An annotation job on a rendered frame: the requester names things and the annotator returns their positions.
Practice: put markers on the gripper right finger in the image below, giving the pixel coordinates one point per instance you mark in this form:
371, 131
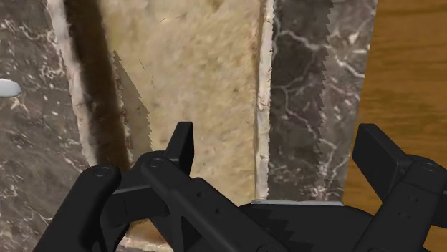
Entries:
408, 209

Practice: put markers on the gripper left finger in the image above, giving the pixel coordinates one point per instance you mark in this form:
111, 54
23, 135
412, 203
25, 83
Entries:
195, 209

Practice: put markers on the white rounded object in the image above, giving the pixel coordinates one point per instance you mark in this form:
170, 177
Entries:
8, 88

